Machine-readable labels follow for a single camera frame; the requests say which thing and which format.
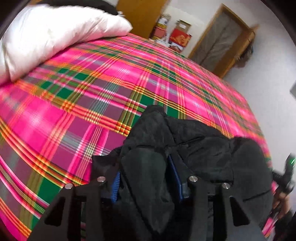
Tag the grey wall panel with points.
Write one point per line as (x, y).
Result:
(293, 90)

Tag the pink plaid bed sheet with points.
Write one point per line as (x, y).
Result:
(84, 101)

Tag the brown cardboard box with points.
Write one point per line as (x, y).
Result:
(183, 26)

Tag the white folded duvet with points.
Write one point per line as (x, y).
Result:
(39, 32)

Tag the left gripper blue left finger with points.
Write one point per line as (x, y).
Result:
(115, 188)

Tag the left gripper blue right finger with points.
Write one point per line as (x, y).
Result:
(173, 180)

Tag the stack of colourful tins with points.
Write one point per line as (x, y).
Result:
(160, 29)

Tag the black puffer jacket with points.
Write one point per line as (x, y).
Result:
(226, 183)

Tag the red gift box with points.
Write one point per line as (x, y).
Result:
(180, 38)

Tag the wooden wardrobe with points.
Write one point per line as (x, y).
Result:
(142, 14)

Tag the bag hanging on door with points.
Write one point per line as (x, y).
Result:
(245, 56)

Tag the right hand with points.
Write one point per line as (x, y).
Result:
(282, 201)

